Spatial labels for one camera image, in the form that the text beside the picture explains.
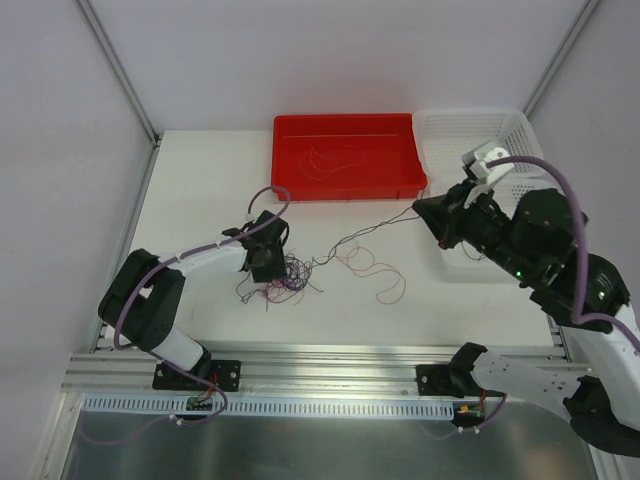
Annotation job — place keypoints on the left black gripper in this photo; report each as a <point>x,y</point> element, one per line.
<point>270,265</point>

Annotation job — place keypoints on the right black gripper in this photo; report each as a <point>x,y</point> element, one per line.
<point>454,212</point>

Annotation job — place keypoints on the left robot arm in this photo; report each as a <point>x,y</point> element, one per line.
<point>143,300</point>

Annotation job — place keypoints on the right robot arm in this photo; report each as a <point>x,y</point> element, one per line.
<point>597,392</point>

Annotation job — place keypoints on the far white perforated basket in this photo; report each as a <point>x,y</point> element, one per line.
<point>443,136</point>

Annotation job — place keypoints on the white perforated basket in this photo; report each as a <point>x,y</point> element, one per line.
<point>443,136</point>
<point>475,265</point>

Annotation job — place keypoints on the red plastic tray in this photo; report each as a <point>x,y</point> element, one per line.
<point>343,157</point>

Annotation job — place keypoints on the near white perforated basket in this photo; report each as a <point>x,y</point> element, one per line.
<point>475,265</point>

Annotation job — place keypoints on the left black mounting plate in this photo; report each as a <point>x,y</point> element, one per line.
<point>225,374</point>

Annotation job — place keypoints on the black mounting plate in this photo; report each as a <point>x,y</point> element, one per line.
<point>441,380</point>
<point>225,374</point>

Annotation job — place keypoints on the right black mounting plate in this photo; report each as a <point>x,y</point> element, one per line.
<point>441,380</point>

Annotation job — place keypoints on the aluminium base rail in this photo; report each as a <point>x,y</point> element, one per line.
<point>273,370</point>

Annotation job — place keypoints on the white slotted cable duct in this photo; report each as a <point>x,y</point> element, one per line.
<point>267,407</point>

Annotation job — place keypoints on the right aluminium frame post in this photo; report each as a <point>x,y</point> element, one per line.
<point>578,26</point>

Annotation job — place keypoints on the aluminium frame post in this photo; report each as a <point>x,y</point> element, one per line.
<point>108,51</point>
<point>578,26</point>

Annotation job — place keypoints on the left aluminium frame post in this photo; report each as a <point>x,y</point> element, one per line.
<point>108,51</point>

